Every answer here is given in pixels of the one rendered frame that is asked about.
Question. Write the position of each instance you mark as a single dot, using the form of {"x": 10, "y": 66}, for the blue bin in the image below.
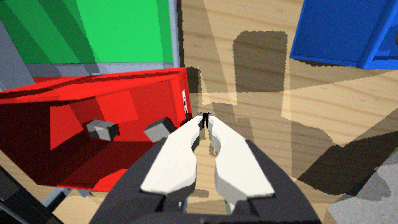
{"x": 348, "y": 32}

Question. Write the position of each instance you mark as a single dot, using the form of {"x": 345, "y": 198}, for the grey metal shelf rack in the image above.
{"x": 42, "y": 40}

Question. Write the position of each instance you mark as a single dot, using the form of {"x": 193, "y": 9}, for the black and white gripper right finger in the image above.
{"x": 244, "y": 172}

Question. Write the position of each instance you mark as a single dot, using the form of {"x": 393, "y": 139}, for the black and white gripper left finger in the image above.
{"x": 168, "y": 169}

